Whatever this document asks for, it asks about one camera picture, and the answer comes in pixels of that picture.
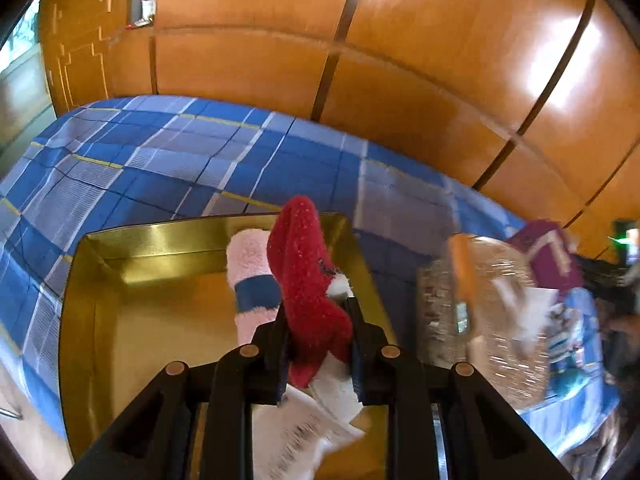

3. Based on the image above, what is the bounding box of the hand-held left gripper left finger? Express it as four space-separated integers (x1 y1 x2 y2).
65 317 294 480

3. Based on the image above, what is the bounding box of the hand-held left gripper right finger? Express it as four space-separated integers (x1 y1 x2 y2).
342 297 576 480

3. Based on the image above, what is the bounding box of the red fuzzy sock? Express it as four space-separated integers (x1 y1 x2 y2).
266 195 363 421

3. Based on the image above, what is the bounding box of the pink sock with blue stripe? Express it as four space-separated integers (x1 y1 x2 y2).
226 229 284 348

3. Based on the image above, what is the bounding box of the gold metal tray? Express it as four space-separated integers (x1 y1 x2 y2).
59 212 401 480

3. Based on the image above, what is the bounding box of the white paper sock label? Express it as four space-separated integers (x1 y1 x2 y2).
252 387 366 480

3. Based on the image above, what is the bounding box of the purple carton box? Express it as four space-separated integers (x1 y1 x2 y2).
510 220 586 296

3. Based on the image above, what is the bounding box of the white tissue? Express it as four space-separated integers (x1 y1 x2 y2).
492 277 558 356

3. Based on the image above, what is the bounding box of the silver ornate tissue box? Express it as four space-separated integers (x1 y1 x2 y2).
416 234 566 411

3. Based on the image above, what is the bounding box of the blue plaid bedsheet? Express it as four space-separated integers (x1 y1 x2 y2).
0 95 621 461

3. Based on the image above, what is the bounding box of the wooden wardrobe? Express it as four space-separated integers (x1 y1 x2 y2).
37 0 640 271

